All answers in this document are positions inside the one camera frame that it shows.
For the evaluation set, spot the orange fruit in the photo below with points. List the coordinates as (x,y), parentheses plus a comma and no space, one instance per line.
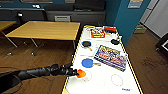
(81,74)

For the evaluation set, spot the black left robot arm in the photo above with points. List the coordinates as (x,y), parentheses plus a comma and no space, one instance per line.
(26,74)

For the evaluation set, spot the blue plastic bowl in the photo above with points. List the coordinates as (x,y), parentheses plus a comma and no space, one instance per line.
(88,62)

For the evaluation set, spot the yellow air hockey table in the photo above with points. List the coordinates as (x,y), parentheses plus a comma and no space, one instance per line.
(103,83)

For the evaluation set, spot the colourful board game box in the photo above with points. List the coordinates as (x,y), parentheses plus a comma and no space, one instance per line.
(111,58)

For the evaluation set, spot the red snack packet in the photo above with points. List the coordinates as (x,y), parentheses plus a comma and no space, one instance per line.
(97,33)

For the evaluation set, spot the black plastic bowl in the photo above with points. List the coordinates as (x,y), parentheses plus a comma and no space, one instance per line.
(115,42)

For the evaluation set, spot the red black game box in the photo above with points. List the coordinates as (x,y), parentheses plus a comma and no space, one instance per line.
(110,30)

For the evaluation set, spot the dark grey sofa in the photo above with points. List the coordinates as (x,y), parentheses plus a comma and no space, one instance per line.
(85,16)
(30,16)

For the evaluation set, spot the brown cardboard box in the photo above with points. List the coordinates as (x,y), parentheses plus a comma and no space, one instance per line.
(140,29)

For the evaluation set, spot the yellow framed pillar sign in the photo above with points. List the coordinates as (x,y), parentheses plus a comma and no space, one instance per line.
(135,3)

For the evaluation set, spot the black wheeled cart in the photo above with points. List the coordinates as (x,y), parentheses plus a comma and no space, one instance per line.
(164,45)

